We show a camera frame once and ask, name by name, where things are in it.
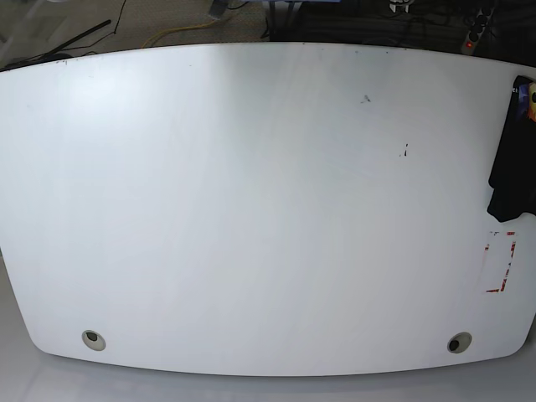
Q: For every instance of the red tape rectangle marker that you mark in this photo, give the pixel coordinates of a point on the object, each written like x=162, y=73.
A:
x=497, y=261

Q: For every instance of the white power strip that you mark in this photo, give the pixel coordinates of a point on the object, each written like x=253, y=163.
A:
x=476, y=30

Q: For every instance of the left table grommet hole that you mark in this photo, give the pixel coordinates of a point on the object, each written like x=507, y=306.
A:
x=93, y=340

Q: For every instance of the right table grommet hole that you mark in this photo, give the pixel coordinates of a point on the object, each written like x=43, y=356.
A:
x=459, y=343

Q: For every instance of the table grommet hole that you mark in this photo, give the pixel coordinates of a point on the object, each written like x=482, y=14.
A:
x=459, y=343
x=93, y=340

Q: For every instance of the black printed T-shirt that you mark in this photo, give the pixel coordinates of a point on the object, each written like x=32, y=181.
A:
x=512, y=177

